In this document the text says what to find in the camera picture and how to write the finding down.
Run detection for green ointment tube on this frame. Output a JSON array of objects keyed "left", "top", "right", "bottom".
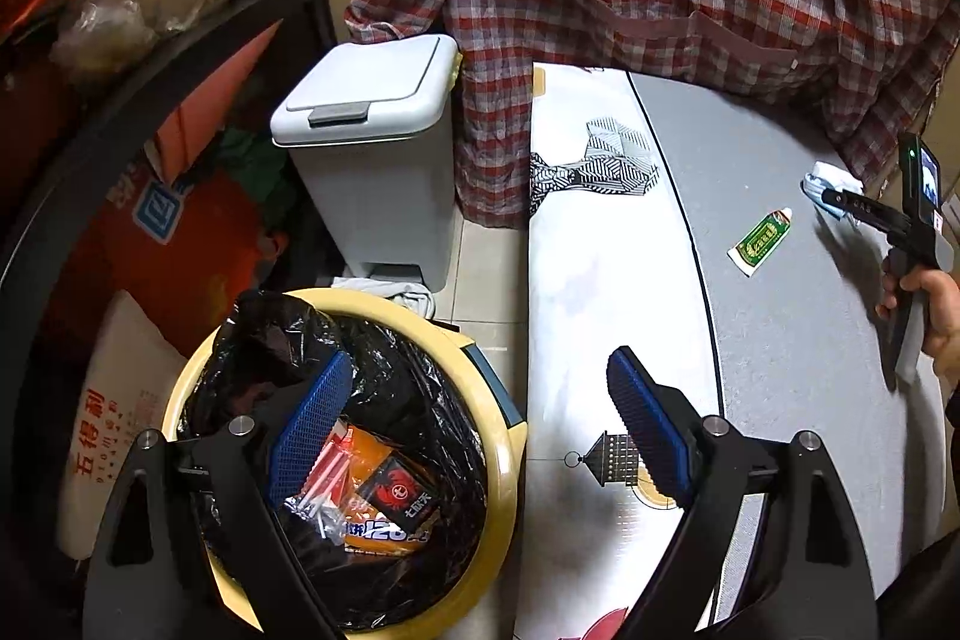
[{"left": 726, "top": 206, "right": 795, "bottom": 276}]

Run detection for black metal shelf unit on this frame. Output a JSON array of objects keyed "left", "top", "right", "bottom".
[{"left": 0, "top": 0, "right": 338, "bottom": 640}]

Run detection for white lidded pedal bin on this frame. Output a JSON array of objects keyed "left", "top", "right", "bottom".
[{"left": 270, "top": 34, "right": 461, "bottom": 296}]

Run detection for person's right hand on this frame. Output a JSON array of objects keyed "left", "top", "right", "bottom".
[{"left": 875, "top": 256, "right": 960, "bottom": 387}]

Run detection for green plastic bag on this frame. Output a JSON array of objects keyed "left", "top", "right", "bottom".
[{"left": 216, "top": 125, "right": 292, "bottom": 238}]

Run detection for orange snack packet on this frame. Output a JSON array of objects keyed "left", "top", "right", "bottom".
[{"left": 330, "top": 426, "right": 442, "bottom": 555}]

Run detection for white printed rice sack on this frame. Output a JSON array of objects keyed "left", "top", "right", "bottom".
[{"left": 56, "top": 289, "right": 190, "bottom": 560}]

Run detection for red white straw pack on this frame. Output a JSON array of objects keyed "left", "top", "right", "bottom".
[{"left": 281, "top": 426, "right": 355, "bottom": 545}]

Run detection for black packet with red emblem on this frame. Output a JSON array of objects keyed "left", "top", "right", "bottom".
[{"left": 358, "top": 456, "right": 441, "bottom": 537}]

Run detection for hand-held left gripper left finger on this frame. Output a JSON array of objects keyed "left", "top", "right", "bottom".
[{"left": 81, "top": 350, "right": 355, "bottom": 640}]

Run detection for orange sack with blue label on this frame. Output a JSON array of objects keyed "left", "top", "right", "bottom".
[{"left": 46, "top": 21, "right": 295, "bottom": 357}]

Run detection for round cream trash can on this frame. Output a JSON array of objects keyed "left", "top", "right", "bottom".
[{"left": 161, "top": 287, "right": 527, "bottom": 638}]

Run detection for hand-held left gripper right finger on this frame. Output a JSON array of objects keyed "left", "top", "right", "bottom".
[{"left": 606, "top": 346, "right": 880, "bottom": 640}]

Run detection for white tissue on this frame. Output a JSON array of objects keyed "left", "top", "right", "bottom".
[{"left": 804, "top": 160, "right": 869, "bottom": 223}]

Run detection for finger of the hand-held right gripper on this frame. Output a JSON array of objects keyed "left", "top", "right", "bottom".
[{"left": 820, "top": 186, "right": 901, "bottom": 236}]

